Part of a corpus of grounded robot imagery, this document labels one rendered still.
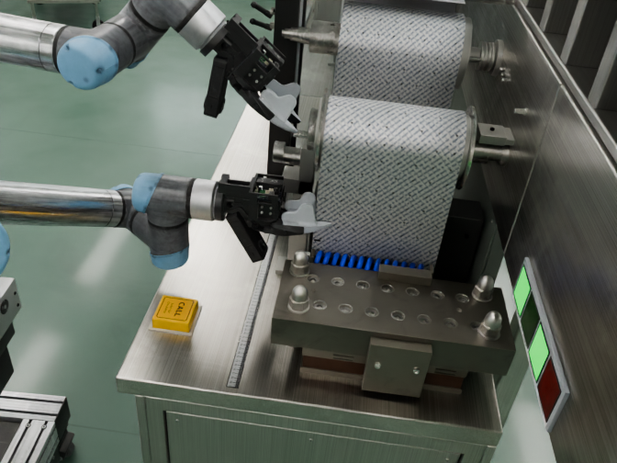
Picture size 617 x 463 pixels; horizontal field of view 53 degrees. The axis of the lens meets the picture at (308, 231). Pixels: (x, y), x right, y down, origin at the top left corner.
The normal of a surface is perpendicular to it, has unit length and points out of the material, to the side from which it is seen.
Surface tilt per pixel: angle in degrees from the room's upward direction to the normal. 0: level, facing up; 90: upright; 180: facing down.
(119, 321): 0
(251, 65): 90
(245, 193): 90
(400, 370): 90
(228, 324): 0
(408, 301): 0
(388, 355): 90
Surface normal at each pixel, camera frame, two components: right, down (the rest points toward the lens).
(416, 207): -0.11, 0.57
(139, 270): 0.08, -0.81
